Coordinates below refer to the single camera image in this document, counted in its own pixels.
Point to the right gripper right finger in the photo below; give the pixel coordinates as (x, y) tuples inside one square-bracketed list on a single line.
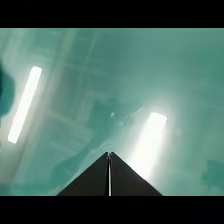
[(128, 181)]

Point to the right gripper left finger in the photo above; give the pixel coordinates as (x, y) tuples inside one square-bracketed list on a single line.
[(91, 181)]

